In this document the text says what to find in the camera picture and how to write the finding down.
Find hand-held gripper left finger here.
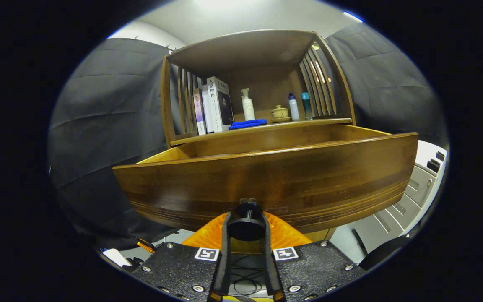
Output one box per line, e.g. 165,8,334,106
130,211,232,302

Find yellow lidded teacup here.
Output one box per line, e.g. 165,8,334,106
271,105,291,123

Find black round drawer knob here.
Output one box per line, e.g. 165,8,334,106
227,201,266,242

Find thin white book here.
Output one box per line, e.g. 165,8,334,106
202,84,215,134

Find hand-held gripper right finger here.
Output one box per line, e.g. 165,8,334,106
261,211,366,302

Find brown wooden cabinet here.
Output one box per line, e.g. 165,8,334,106
161,29,356,242

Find orange black tool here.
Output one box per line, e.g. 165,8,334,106
137,238,156,254

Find large ceiling light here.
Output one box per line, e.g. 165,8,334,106
195,0,246,10

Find white bottle with blue cap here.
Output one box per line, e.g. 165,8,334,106
288,92,300,122

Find brown wooden drawer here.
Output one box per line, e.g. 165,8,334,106
112,124,419,234

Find wooden countertop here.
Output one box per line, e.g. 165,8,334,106
170,117,352,146

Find white book with dark cover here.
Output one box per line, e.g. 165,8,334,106
207,76,234,133

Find white flat object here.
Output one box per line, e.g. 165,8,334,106
101,248,131,268

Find purple book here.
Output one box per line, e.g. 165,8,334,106
193,87,207,135

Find white drawer cabinet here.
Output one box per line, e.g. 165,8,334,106
330,140,448,265

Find teal bottle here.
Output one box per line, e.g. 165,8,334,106
301,92,312,121

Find white pump bottle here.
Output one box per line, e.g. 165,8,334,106
241,88,256,121

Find folded blue cloth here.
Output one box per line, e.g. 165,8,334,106
229,119,267,130

